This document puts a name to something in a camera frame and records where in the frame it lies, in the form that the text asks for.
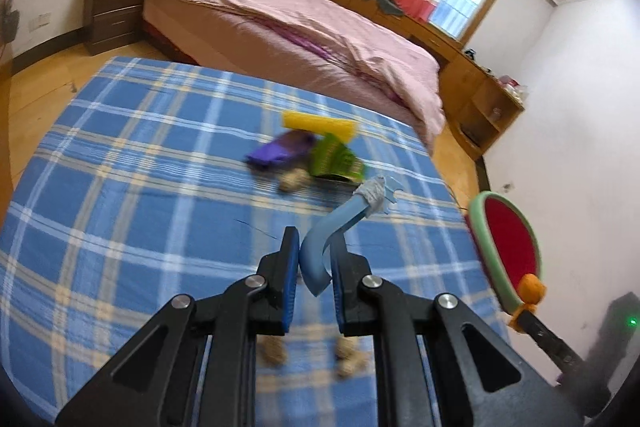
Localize yellow corn toy back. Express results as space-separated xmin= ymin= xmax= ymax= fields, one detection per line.
xmin=281 ymin=110 xmax=360 ymax=144

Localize purple eggplant toy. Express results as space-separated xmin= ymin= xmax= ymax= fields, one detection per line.
xmin=245 ymin=130 xmax=317 ymax=170

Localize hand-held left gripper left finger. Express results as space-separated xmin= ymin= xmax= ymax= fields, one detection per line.
xmin=54 ymin=226 xmax=301 ymax=427

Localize blue plaid blanket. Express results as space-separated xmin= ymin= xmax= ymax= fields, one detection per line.
xmin=0 ymin=56 xmax=511 ymax=427

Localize walnut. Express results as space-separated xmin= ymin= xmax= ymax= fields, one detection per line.
xmin=334 ymin=337 xmax=371 ymax=380
xmin=260 ymin=334 xmax=288 ymax=368
xmin=277 ymin=168 xmax=311 ymax=194

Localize long wooden cabinet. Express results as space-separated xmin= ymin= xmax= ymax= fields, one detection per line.
xmin=302 ymin=0 xmax=526 ymax=160

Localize green packet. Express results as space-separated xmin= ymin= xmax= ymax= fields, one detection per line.
xmin=307 ymin=133 xmax=366 ymax=182

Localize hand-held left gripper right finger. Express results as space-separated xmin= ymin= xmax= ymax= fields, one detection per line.
xmin=327 ymin=244 xmax=583 ymax=427

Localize watermelon-shaped red bin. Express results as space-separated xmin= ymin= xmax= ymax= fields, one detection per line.
xmin=467 ymin=191 xmax=543 ymax=313

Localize small orange toy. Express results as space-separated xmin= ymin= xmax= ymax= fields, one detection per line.
xmin=509 ymin=273 xmax=547 ymax=334

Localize dark wooden nightstand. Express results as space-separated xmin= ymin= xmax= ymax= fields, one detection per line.
xmin=82 ymin=0 xmax=152 ymax=56

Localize black power adapter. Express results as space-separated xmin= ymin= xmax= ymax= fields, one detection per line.
xmin=0 ymin=4 xmax=21 ymax=42

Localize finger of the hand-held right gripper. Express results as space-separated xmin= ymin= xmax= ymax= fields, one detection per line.
xmin=517 ymin=307 xmax=583 ymax=375

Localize pink quilt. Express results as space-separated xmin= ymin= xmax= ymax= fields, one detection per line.
xmin=135 ymin=0 xmax=447 ymax=152

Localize pink bottles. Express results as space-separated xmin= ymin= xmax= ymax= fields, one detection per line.
xmin=497 ymin=76 xmax=530 ymax=102

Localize blue strip with grey tape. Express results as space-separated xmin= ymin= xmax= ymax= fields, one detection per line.
xmin=299 ymin=176 xmax=406 ymax=298

